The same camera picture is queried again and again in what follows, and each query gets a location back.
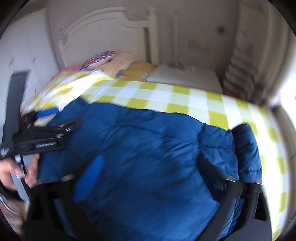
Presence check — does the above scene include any pink orange floral sheet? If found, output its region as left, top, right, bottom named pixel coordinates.
left=50, top=64, right=82, bottom=81

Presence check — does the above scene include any white wardrobe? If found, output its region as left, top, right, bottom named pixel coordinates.
left=0, top=9, right=58, bottom=121

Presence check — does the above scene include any blue quilted puffer jacket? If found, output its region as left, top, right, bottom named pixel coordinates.
left=45, top=98, right=262, bottom=240

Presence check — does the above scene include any yellow white checkered quilt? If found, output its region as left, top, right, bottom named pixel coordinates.
left=22, top=71, right=292, bottom=238

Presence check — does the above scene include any yellow pillow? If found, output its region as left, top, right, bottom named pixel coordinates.
left=122, top=62, right=155, bottom=82

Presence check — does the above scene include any white bedside table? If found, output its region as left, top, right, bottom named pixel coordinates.
left=146, top=65, right=223, bottom=94

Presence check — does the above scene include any nautical print curtain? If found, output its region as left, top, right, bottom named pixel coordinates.
left=223, top=0, right=290, bottom=105

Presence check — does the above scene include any beige floral pillow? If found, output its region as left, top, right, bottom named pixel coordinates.
left=98, top=53, right=137, bottom=77

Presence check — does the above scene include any person's left hand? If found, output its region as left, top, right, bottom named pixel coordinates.
left=1, top=154, right=40, bottom=191

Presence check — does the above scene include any colourful patterned pillow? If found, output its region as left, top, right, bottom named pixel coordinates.
left=80, top=51, right=116, bottom=70

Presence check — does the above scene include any white wooden headboard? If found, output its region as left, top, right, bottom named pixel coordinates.
left=59, top=6, right=160, bottom=67

